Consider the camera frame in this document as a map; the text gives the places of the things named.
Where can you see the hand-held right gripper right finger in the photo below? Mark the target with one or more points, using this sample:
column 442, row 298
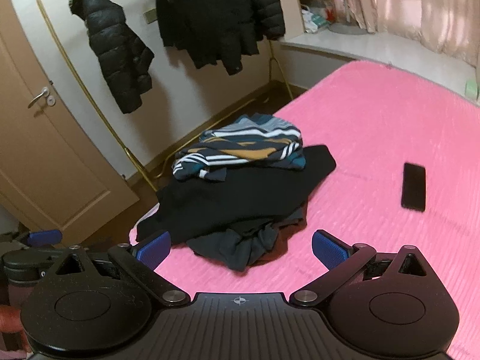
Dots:
column 330, row 249

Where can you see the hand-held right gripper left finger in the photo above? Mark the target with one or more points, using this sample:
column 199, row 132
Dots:
column 153, row 249

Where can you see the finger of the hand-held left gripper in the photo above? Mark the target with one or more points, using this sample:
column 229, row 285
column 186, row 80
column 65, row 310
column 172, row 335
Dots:
column 45, row 237

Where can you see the striped sweater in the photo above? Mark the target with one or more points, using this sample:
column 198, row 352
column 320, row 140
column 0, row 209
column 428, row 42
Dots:
column 232, row 146

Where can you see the gold clothes rack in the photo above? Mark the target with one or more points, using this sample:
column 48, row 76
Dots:
column 144, row 174

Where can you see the person's left hand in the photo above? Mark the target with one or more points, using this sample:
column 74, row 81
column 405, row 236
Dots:
column 9, row 318

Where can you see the dark grey garment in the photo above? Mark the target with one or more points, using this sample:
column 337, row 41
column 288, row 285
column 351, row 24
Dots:
column 232, row 247

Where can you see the beige door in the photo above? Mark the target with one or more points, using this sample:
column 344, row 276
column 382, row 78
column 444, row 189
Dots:
column 56, row 150

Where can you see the black garment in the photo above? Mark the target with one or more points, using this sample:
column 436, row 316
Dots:
column 243, row 195

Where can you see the black phone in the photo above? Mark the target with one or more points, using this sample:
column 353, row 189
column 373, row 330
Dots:
column 413, row 187

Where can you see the pink blanket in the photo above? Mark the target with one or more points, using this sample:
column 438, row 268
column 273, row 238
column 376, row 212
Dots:
column 375, row 138

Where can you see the black hooded puffer jacket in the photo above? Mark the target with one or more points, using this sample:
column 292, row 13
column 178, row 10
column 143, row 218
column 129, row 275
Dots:
column 116, row 56

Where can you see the white window sill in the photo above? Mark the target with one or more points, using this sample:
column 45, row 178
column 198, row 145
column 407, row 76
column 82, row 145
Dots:
column 330, row 45

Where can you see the small green box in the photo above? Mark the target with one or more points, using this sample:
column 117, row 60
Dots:
column 471, row 88

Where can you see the white plastic bags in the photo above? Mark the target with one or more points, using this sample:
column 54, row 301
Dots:
column 317, row 17

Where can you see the large black puffer jacket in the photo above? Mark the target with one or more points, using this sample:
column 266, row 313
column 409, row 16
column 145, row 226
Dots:
column 210, row 15

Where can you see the pink curtain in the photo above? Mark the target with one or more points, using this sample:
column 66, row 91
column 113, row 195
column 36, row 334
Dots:
column 412, row 7

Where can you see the wall switch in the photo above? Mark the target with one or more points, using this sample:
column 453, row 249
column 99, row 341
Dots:
column 150, row 15

